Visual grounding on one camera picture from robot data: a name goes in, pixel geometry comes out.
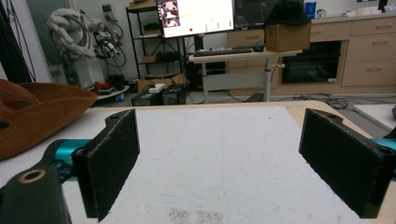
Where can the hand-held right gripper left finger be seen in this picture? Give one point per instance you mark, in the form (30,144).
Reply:
(107,161)

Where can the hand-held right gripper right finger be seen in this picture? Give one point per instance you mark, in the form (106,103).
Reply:
(342,158)

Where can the white platform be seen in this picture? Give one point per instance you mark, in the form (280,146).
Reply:
(375,114)

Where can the brown brimmed hat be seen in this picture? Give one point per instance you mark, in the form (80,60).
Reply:
(37,121)

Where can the black equipment case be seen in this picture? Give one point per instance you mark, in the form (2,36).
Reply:
(162,95)

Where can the open cardboard box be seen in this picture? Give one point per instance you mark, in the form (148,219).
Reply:
(155,81)

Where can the black built-in oven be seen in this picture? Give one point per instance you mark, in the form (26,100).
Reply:
(311,63)

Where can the light wooden cabinet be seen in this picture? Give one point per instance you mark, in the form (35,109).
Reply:
(370,56)

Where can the white table mat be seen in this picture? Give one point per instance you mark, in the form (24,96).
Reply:
(218,161)

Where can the black metal shelf rack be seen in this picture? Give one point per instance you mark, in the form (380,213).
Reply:
(155,57)

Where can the black computer tower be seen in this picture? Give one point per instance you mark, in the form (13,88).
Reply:
(207,76)

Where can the white standing desk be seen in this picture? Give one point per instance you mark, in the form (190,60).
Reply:
(236,81)

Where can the brown cardboard box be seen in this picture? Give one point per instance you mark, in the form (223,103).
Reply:
(288,38)

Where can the blue container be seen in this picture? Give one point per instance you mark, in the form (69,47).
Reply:
(310,10)

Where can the black hat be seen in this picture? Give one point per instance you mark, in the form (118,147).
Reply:
(288,12)

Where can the black keyboard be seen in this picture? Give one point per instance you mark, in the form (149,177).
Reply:
(222,51)

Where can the dark computer monitor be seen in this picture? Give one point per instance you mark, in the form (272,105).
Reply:
(252,14)

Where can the bright computer monitor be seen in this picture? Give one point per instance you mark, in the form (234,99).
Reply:
(202,15)

